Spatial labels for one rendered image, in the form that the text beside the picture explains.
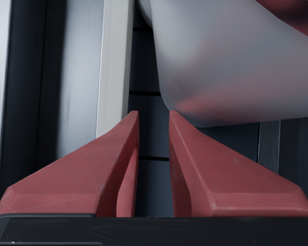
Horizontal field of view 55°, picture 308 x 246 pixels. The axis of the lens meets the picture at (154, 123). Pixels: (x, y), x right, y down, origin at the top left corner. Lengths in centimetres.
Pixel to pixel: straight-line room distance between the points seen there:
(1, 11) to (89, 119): 9
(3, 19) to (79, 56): 6
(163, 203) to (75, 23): 15
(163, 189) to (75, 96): 10
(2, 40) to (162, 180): 13
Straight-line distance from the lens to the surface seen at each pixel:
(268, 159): 19
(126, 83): 15
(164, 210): 18
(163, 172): 18
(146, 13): 17
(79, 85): 24
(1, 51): 21
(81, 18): 25
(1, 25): 21
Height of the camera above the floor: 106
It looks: 87 degrees down
